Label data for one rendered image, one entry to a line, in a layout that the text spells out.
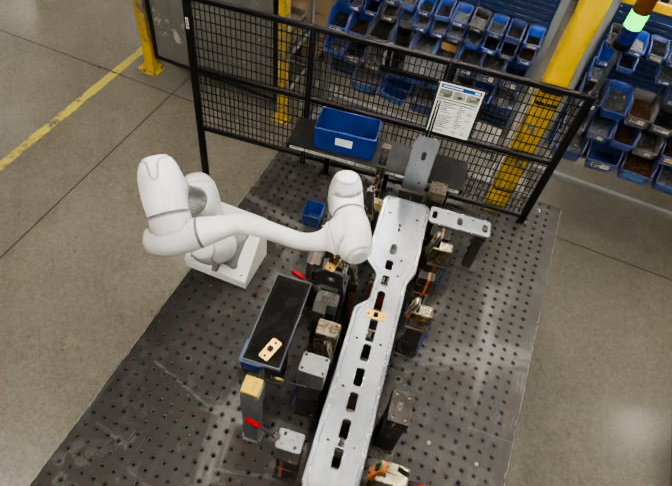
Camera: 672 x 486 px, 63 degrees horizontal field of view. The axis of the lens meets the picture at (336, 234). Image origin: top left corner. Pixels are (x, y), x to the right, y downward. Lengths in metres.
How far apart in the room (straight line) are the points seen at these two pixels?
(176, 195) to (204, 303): 0.90
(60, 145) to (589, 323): 3.83
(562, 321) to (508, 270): 0.95
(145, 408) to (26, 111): 2.99
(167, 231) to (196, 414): 0.87
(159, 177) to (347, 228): 0.61
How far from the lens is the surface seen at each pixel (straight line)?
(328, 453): 1.99
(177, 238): 1.77
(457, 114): 2.71
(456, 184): 2.74
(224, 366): 2.43
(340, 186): 1.65
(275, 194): 2.97
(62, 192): 4.14
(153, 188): 1.78
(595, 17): 2.50
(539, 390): 3.49
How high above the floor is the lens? 2.90
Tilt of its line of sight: 51 degrees down
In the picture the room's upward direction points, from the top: 10 degrees clockwise
